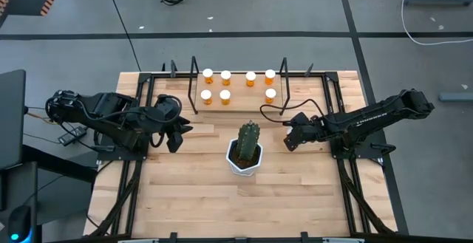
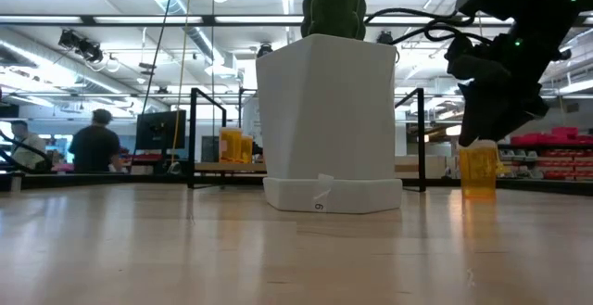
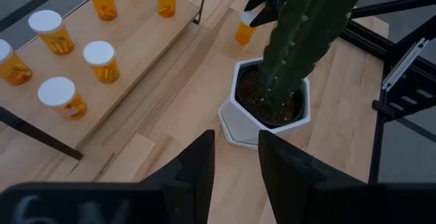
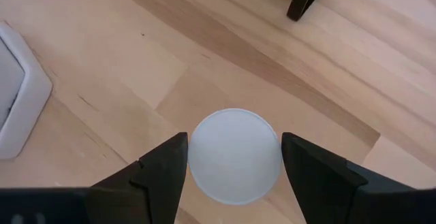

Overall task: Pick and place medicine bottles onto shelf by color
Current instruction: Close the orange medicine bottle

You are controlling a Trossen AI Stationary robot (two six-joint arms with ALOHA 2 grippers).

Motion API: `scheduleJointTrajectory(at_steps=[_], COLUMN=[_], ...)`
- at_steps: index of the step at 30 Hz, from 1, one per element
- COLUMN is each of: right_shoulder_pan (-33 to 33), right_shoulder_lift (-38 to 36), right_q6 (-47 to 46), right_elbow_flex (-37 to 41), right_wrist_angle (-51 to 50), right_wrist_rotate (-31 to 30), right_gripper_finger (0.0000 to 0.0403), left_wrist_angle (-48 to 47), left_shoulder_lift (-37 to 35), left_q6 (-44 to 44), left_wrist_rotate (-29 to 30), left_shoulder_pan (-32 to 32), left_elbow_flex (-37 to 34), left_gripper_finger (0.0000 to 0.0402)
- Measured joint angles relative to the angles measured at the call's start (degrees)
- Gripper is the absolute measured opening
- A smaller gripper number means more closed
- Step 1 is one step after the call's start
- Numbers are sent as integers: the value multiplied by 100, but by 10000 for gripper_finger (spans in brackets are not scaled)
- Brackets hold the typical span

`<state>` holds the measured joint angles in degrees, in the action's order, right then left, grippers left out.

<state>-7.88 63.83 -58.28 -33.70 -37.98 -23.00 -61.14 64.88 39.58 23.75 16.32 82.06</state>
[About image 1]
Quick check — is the black flat screen panel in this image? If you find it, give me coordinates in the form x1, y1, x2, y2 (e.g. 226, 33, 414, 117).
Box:
0, 69, 27, 170

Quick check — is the white hexagonal planter pot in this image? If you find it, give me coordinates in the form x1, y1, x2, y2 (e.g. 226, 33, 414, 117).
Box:
225, 138, 264, 177

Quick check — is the black desk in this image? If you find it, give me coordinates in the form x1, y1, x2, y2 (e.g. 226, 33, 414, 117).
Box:
0, 145, 99, 243

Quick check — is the black computer mouse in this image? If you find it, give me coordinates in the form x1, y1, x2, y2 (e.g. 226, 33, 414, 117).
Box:
7, 205, 33, 243

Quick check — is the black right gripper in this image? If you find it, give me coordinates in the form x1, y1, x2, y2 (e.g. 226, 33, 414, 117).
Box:
283, 111, 328, 152

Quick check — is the black power adapter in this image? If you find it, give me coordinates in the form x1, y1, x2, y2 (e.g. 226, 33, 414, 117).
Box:
58, 126, 88, 147

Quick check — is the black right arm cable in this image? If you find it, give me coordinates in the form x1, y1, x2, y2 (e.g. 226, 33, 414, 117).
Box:
259, 97, 328, 126

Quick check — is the black metal table frame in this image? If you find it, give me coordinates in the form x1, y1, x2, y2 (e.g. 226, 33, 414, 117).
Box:
86, 71, 398, 239

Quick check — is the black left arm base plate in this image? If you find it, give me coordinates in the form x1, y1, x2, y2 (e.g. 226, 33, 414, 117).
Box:
96, 145, 149, 162

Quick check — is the white floor cable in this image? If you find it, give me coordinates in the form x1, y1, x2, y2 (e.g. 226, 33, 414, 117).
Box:
401, 0, 473, 47

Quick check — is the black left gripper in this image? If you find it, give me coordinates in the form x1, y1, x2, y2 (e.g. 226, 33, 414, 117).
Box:
149, 94, 194, 154

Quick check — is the wooden shelf black metal frame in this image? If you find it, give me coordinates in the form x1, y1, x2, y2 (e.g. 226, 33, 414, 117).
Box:
187, 55, 290, 117

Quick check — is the green cactus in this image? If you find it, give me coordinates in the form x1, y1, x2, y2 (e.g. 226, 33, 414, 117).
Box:
236, 120, 261, 162

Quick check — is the orange cable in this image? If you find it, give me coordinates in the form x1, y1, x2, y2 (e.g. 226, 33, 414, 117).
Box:
27, 112, 56, 126

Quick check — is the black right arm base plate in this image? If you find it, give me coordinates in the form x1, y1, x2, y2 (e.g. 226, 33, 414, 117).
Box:
328, 129, 397, 160

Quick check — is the thin black cable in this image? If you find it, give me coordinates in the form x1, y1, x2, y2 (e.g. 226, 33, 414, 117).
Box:
103, 0, 142, 71

